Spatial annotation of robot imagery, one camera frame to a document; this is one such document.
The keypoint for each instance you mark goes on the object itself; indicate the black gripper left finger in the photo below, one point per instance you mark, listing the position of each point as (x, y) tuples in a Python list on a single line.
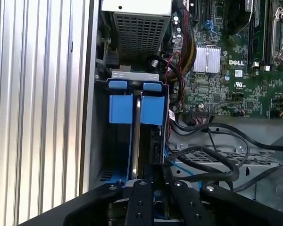
[(85, 207)]

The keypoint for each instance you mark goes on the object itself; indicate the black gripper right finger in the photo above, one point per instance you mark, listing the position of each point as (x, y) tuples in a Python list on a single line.
[(238, 207)]

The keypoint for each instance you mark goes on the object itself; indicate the black expansion slot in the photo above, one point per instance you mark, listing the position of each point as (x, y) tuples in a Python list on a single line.
[(208, 9), (197, 10)]

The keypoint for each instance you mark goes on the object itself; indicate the black RAM slot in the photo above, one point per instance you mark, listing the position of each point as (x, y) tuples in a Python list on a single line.
[(265, 42), (252, 42)]

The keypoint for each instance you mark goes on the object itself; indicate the blue SATA port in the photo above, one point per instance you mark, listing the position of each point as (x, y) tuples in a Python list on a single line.
[(208, 27)]

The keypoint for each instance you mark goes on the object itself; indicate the green Dell motherboard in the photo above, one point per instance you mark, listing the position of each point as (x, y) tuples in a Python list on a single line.
[(210, 94)]

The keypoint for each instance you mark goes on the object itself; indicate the open grey PC case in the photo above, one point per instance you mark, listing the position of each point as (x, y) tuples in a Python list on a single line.
[(250, 131)]

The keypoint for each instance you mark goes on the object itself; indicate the silver finned chipset heatsink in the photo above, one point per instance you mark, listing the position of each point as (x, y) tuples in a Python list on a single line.
[(212, 58)]

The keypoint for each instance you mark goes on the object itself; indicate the silver power supply unit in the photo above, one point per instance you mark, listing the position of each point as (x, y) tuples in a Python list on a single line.
[(139, 35)]

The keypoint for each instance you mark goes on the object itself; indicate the white expansion slot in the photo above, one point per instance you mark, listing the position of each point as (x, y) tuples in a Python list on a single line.
[(185, 2)]

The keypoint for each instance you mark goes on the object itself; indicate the hard disk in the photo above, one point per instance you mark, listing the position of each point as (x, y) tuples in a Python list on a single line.
[(120, 108), (153, 110)]

